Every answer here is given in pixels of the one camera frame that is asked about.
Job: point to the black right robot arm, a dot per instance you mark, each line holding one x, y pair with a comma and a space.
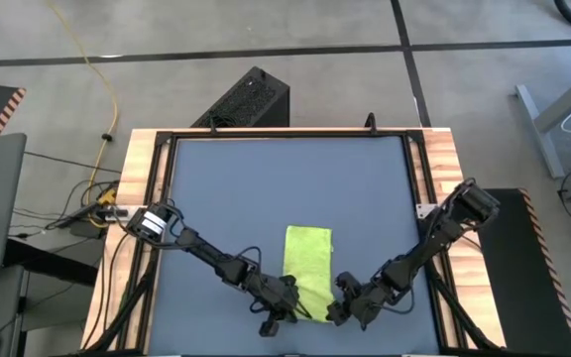
429, 245

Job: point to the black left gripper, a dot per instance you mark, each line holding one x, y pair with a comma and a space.
278, 300

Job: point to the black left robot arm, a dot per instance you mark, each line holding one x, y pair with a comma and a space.
206, 250

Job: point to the yellow-green terry towel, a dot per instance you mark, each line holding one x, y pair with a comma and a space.
308, 258

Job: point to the black power strip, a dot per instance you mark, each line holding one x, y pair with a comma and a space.
75, 216

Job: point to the blue-grey table mat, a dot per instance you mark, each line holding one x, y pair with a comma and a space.
290, 163

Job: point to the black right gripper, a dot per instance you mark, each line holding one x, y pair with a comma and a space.
367, 302

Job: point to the grey metal desk leg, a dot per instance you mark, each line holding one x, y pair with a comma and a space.
538, 129

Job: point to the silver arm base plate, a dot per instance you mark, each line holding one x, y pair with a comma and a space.
119, 213
424, 210

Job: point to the black perforated computer tower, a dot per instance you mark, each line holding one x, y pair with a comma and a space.
251, 99

